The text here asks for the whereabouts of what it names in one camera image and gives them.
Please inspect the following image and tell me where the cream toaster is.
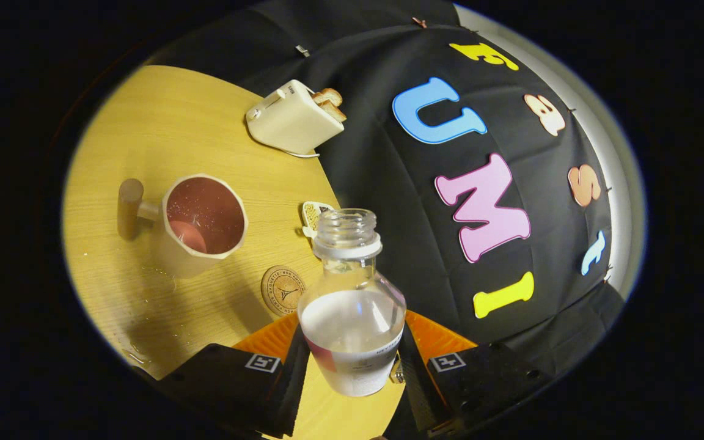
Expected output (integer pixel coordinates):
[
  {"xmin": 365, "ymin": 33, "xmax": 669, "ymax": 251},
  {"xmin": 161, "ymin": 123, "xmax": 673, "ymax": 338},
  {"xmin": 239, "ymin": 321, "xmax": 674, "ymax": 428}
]
[{"xmin": 246, "ymin": 79, "xmax": 347, "ymax": 155}]

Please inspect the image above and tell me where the clear plastic juice bottle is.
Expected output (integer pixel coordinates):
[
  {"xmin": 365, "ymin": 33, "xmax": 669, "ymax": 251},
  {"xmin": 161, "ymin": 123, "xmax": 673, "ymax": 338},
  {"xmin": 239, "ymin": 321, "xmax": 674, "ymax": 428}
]
[{"xmin": 297, "ymin": 208, "xmax": 407, "ymax": 398}]

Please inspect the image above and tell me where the white divided dish with beans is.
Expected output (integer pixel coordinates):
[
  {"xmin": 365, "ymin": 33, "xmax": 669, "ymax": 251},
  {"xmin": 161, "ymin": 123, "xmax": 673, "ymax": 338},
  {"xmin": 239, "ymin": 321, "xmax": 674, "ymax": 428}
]
[{"xmin": 301, "ymin": 201, "xmax": 336, "ymax": 239}]

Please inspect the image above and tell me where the wooden table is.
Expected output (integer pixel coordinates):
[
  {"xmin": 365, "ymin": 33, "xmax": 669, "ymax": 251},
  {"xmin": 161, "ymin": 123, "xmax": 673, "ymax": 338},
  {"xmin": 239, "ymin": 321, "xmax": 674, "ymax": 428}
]
[{"xmin": 62, "ymin": 64, "xmax": 408, "ymax": 440}]

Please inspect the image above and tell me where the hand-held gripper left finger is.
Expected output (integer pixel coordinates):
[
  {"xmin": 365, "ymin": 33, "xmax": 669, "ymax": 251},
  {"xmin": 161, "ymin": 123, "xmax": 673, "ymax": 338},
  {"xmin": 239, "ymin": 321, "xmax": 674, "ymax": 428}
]
[{"xmin": 156, "ymin": 312, "xmax": 311, "ymax": 439}]

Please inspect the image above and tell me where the round cork coaster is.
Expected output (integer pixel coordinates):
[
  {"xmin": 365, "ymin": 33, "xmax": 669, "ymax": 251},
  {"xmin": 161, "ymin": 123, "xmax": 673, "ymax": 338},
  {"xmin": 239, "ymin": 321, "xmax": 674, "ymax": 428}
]
[{"xmin": 260, "ymin": 265, "xmax": 307, "ymax": 317}]

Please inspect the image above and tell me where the black backdrop cloth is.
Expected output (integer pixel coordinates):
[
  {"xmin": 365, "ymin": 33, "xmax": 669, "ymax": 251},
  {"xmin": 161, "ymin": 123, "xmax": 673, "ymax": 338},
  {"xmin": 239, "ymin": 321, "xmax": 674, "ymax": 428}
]
[{"xmin": 144, "ymin": 0, "xmax": 628, "ymax": 380}]

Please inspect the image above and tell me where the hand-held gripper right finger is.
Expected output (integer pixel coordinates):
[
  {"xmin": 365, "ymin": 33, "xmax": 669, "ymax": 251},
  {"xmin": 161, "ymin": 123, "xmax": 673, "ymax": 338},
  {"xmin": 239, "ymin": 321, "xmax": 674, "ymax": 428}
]
[{"xmin": 396, "ymin": 309, "xmax": 551, "ymax": 438}]

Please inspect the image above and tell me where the cream cup with wooden handle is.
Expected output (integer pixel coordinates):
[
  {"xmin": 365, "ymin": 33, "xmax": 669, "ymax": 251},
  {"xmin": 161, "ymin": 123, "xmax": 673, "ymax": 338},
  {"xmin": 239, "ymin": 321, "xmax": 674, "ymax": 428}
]
[{"xmin": 117, "ymin": 174, "xmax": 249, "ymax": 279}]

